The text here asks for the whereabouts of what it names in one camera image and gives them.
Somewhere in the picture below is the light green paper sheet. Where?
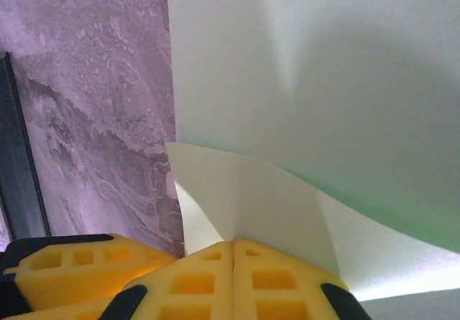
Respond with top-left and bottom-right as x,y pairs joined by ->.
164,0 -> 460,320

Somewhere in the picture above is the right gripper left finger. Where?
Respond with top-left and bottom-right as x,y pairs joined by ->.
103,239 -> 235,320

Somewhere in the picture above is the black and grey checkerboard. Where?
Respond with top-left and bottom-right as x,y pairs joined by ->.
0,49 -> 52,244

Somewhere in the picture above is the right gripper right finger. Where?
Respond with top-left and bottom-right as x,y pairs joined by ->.
233,237 -> 374,320

